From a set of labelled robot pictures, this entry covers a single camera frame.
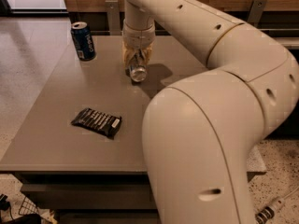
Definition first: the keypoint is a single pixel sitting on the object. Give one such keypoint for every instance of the right metal bracket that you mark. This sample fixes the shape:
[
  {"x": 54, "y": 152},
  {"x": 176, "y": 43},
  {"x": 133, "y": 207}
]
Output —
[{"x": 256, "y": 11}]

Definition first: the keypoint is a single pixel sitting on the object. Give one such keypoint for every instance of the grey drawer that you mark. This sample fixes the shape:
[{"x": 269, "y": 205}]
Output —
[
  {"x": 104, "y": 197},
  {"x": 110, "y": 218}
]

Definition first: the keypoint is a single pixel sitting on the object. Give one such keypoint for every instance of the left metal bracket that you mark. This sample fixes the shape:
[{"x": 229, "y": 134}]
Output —
[{"x": 113, "y": 17}]

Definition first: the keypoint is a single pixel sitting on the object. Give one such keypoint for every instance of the grey lower drawer front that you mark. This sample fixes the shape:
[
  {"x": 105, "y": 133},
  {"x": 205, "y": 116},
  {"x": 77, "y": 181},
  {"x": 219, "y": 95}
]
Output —
[{"x": 110, "y": 218}]

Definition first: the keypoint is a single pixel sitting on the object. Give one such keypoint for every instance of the white power strip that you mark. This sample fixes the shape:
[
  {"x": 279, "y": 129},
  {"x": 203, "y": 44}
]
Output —
[{"x": 269, "y": 211}]

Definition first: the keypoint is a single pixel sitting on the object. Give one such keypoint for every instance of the black wire basket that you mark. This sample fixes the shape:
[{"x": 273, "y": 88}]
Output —
[{"x": 28, "y": 212}]

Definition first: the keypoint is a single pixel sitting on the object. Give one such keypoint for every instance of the metal bracket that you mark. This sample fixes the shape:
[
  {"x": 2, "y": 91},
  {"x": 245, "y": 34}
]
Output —
[
  {"x": 113, "y": 17},
  {"x": 256, "y": 11}
]

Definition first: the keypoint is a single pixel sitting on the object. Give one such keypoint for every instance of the blue pepsi can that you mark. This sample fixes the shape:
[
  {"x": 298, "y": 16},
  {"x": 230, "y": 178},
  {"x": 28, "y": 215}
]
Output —
[{"x": 83, "y": 40}]

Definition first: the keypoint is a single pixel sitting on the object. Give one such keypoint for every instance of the grey upper drawer front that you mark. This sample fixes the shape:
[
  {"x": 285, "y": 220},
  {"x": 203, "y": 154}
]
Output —
[{"x": 104, "y": 197}]

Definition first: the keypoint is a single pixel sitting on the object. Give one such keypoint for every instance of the black snack bar wrapper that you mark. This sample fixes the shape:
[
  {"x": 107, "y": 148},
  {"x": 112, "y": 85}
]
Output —
[{"x": 98, "y": 122}]

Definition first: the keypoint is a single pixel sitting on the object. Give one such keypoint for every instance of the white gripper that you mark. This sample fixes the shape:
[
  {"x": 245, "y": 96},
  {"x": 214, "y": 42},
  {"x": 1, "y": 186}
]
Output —
[{"x": 137, "y": 34}]

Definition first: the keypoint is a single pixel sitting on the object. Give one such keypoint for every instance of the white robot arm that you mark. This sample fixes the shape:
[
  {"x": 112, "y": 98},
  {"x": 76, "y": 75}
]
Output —
[{"x": 197, "y": 133}]

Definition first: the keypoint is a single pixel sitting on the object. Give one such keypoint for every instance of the silver blue redbull can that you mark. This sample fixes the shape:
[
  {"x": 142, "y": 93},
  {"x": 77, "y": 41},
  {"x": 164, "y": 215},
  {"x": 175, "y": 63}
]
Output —
[{"x": 137, "y": 67}]

